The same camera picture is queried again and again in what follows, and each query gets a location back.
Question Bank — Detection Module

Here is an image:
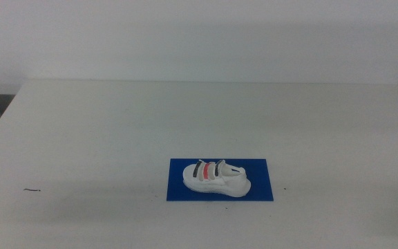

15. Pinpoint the white strapped toy shoe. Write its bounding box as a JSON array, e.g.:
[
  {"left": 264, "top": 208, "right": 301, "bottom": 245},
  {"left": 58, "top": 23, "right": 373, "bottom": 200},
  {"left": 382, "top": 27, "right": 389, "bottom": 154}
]
[{"left": 182, "top": 159, "right": 252, "bottom": 199}]

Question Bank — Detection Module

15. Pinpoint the blue rectangular mat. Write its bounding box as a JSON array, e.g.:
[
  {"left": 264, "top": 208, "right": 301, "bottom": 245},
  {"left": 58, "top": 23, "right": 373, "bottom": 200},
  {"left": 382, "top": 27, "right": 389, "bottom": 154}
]
[{"left": 166, "top": 158, "right": 274, "bottom": 202}]

